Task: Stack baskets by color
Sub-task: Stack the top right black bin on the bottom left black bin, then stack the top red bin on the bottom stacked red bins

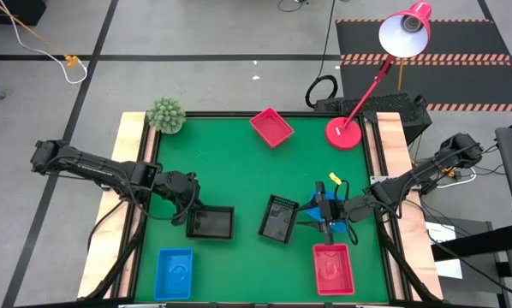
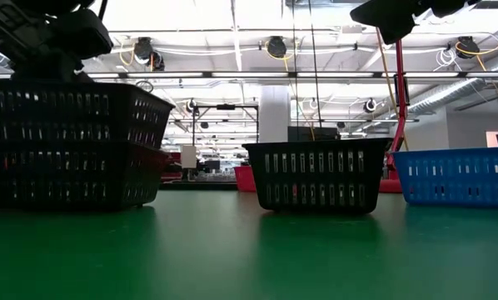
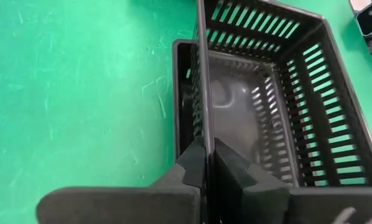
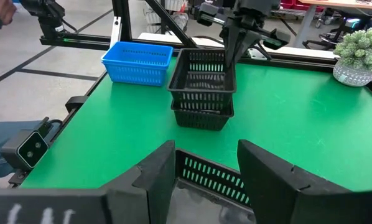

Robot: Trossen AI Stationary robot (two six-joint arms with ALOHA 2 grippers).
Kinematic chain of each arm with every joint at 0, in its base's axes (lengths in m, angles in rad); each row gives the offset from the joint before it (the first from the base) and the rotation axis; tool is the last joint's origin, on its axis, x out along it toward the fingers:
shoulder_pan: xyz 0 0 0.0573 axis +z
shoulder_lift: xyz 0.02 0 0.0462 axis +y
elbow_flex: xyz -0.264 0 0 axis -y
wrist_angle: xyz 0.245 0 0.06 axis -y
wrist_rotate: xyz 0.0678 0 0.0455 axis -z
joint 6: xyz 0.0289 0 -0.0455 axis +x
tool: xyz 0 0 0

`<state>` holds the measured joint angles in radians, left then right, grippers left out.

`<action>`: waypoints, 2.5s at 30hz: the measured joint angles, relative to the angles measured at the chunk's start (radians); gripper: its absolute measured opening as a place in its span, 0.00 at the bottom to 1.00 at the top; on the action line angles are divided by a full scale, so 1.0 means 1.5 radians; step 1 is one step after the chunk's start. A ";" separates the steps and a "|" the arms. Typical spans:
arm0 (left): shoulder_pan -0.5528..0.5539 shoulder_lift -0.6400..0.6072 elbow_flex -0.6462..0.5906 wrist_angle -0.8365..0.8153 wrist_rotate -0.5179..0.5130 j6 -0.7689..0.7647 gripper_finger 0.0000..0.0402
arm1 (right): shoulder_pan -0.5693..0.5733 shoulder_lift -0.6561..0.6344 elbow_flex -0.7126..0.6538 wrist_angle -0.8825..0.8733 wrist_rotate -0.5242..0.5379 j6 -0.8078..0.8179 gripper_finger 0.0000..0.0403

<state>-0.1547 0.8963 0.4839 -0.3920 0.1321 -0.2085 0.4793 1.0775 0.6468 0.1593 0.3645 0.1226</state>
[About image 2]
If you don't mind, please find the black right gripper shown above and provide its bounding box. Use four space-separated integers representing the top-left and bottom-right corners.
350 0 479 45

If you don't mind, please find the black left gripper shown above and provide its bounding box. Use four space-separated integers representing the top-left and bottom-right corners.
0 0 92 83

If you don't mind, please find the black slotted plastic basket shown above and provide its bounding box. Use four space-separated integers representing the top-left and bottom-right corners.
0 140 170 211
0 78 176 151
242 137 394 216

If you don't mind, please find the blue slotted plastic basket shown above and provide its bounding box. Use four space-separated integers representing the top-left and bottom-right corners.
392 146 498 208

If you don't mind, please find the red slotted plastic basket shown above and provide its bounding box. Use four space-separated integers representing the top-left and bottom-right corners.
233 165 257 193

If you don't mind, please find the red desk lamp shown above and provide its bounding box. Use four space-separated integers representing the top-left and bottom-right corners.
377 37 411 194

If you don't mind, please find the long ceiling light strip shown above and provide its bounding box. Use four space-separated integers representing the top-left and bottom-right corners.
0 71 498 80
290 118 421 124

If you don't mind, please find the black background monitor box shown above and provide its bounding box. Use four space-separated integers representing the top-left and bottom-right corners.
287 126 341 143

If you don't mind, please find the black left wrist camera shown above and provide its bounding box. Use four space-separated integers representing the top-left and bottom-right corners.
51 7 115 60

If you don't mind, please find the yellow hanging power cable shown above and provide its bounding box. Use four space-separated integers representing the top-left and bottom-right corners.
264 39 316 142
376 27 411 152

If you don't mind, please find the black hanging cable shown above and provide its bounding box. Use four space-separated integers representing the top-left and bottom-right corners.
306 0 323 129
291 0 299 128

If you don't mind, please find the grey ventilation duct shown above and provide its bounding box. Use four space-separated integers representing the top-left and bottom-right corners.
406 52 498 116

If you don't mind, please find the white box on post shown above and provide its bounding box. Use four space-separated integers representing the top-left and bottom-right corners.
181 144 198 170

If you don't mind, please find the black table edge frame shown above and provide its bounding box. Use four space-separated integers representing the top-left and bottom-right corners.
159 182 238 192

